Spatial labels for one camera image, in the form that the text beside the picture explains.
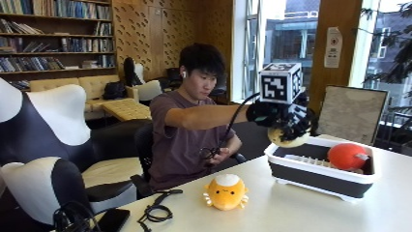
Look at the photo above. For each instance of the white dish rack insert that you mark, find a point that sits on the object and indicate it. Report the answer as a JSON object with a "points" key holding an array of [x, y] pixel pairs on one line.
{"points": [[308, 160]]}

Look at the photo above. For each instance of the framed grey board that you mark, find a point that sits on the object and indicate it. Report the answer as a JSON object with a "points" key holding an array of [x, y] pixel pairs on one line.
{"points": [[351, 114]]}

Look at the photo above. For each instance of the white marker cube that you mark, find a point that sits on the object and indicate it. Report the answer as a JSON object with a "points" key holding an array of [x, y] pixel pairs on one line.
{"points": [[280, 83]]}

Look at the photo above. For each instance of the orange round fruit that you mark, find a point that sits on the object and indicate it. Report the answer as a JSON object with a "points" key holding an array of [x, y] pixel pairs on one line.
{"points": [[347, 156]]}

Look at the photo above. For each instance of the white and black dish tub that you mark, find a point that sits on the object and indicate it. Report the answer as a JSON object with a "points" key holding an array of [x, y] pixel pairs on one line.
{"points": [[318, 177]]}

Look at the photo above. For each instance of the the person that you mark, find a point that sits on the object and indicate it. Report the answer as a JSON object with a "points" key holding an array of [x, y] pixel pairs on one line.
{"points": [[188, 129]]}

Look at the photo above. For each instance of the white paper notice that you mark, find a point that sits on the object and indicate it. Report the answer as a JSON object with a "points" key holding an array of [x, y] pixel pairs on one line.
{"points": [[332, 47]]}

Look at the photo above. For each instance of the yellow plush toy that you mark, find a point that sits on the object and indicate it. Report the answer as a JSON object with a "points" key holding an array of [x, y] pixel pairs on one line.
{"points": [[226, 192]]}

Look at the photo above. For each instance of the white earbud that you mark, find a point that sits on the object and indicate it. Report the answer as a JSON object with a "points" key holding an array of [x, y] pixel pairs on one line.
{"points": [[184, 74]]}

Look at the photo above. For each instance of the black office chair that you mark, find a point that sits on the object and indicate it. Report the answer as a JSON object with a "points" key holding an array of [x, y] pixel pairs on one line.
{"points": [[146, 154]]}

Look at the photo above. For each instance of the white and black armchair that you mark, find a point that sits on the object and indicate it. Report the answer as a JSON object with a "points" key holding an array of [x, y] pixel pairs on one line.
{"points": [[143, 82]]}

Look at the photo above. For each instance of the yellow tufted ottoman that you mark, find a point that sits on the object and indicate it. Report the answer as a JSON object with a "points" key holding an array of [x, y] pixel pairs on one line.
{"points": [[126, 109]]}

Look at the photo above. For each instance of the black backpack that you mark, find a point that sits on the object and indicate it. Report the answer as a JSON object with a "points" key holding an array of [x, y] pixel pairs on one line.
{"points": [[114, 90]]}

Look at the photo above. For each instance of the beige sofa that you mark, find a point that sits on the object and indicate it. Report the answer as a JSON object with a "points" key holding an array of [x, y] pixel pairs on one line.
{"points": [[86, 92]]}

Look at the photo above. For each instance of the black smartphone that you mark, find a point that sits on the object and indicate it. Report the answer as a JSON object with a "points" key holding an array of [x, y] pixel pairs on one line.
{"points": [[112, 220]]}

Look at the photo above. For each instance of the white and black lounge chair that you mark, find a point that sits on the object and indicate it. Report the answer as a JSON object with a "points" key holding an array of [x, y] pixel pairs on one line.
{"points": [[56, 151]]}

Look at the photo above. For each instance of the wooden bookshelf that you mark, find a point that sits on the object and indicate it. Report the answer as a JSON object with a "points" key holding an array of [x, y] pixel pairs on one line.
{"points": [[58, 40]]}

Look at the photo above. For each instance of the rows of books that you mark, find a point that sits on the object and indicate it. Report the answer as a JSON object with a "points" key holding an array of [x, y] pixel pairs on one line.
{"points": [[56, 35]]}

